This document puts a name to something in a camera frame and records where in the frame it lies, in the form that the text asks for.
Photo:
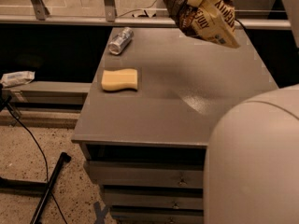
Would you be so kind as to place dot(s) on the brown chip bag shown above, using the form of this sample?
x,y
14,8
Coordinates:
x,y
209,20

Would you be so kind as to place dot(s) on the yellow sponge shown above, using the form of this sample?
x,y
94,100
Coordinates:
x,y
119,80

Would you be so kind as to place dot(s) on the grey drawer cabinet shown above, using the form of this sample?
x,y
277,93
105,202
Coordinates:
x,y
146,148

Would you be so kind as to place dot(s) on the silver drink can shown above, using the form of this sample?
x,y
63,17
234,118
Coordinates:
x,y
120,41

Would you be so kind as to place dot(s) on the black tripod stand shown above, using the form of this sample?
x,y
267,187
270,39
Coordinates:
x,y
42,190

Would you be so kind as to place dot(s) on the metal window railing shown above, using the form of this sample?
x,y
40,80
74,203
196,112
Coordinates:
x,y
253,14

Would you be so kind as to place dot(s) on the white wipes packet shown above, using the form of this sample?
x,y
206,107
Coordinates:
x,y
17,78

